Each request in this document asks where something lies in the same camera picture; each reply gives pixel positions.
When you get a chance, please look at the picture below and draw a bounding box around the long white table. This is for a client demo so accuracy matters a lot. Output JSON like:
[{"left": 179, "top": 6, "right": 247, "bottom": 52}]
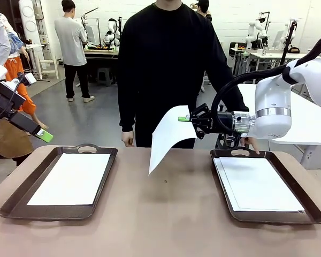
[{"left": 250, "top": 52, "right": 312, "bottom": 84}]

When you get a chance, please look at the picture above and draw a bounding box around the dark-haired person behind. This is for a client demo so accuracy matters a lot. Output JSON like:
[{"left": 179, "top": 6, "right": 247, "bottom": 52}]
[{"left": 195, "top": 0, "right": 213, "bottom": 22}]

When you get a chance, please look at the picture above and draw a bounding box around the mannequin in orange pants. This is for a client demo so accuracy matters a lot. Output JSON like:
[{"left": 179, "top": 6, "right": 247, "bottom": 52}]
[{"left": 4, "top": 21, "right": 48, "bottom": 130}]

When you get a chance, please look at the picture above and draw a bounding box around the person in black sweater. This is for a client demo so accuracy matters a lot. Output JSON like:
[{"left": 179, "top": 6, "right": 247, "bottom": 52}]
[{"left": 117, "top": 0, "right": 231, "bottom": 149}]

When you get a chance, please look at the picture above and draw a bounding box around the brown plastic serving tray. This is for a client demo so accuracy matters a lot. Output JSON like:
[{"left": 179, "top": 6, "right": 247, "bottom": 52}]
[
  {"left": 0, "top": 143, "right": 118, "bottom": 222},
  {"left": 210, "top": 146, "right": 321, "bottom": 225}
]

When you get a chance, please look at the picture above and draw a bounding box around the black folding stool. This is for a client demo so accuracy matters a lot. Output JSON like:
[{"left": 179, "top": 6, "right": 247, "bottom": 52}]
[{"left": 215, "top": 133, "right": 243, "bottom": 149}]

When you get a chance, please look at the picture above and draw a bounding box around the white robot with black gripper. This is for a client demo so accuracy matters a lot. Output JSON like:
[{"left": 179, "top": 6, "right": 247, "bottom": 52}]
[{"left": 104, "top": 18, "right": 121, "bottom": 48}]

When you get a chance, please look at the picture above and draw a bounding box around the black tripod stand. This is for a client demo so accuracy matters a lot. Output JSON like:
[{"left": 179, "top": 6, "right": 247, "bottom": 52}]
[{"left": 24, "top": 52, "right": 50, "bottom": 87}]

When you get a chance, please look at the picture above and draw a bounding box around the black chair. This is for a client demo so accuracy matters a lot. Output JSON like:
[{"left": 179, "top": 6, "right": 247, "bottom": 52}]
[{"left": 229, "top": 42, "right": 247, "bottom": 58}]

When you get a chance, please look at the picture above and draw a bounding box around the black corrugated cable hose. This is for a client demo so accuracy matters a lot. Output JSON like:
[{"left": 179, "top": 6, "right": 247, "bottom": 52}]
[{"left": 211, "top": 28, "right": 321, "bottom": 129}]

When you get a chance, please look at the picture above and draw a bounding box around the person's left hand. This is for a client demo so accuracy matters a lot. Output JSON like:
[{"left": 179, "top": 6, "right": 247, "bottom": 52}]
[{"left": 240, "top": 136, "right": 261, "bottom": 155}]

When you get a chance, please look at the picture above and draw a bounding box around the wooden work table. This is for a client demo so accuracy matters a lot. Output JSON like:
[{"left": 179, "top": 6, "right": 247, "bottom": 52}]
[{"left": 82, "top": 47, "right": 119, "bottom": 84}]

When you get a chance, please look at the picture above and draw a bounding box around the white wooden stool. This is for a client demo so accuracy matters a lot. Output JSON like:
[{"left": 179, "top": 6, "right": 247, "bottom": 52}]
[{"left": 39, "top": 53, "right": 59, "bottom": 80}]

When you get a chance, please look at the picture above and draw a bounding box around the grey plastic stool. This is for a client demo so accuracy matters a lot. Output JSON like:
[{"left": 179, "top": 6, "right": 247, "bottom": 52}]
[{"left": 96, "top": 68, "right": 114, "bottom": 86}]

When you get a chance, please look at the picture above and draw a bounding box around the tall black tripod pole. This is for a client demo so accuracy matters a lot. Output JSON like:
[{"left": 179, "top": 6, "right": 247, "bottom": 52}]
[{"left": 280, "top": 20, "right": 298, "bottom": 67}]

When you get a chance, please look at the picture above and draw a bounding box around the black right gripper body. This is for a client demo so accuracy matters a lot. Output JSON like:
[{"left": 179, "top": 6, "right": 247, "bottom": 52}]
[{"left": 208, "top": 110, "right": 235, "bottom": 135}]

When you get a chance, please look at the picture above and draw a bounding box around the man in white t-shirt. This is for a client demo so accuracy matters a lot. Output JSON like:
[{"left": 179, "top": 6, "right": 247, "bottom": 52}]
[{"left": 54, "top": 0, "right": 96, "bottom": 103}]

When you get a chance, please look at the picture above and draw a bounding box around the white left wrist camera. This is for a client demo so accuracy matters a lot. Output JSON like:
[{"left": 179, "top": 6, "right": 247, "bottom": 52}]
[{"left": 17, "top": 72, "right": 37, "bottom": 87}]

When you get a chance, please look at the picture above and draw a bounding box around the person's right forearm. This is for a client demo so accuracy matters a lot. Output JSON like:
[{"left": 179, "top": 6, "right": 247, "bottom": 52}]
[{"left": 117, "top": 80, "right": 137, "bottom": 133}]

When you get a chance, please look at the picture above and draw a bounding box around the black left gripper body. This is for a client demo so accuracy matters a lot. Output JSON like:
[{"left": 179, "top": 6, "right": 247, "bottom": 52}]
[{"left": 0, "top": 81, "right": 43, "bottom": 136}]

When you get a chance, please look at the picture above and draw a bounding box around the tall white air purifier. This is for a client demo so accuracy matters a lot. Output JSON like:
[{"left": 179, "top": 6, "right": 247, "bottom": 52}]
[{"left": 18, "top": 0, "right": 41, "bottom": 46}]

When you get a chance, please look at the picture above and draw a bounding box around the person's right hand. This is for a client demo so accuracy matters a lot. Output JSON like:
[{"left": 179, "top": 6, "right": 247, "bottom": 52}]
[{"left": 121, "top": 130, "right": 136, "bottom": 148}]

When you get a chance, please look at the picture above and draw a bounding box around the person's left forearm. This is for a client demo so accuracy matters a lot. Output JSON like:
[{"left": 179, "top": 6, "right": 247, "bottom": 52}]
[{"left": 213, "top": 69, "right": 249, "bottom": 113}]

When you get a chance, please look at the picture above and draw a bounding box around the white desk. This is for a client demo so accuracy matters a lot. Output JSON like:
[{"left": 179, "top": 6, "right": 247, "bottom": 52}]
[{"left": 238, "top": 84, "right": 321, "bottom": 170}]

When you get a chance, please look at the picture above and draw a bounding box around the white-backed monitor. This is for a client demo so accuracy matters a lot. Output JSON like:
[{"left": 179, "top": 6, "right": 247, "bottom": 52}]
[{"left": 272, "top": 30, "right": 284, "bottom": 49}]

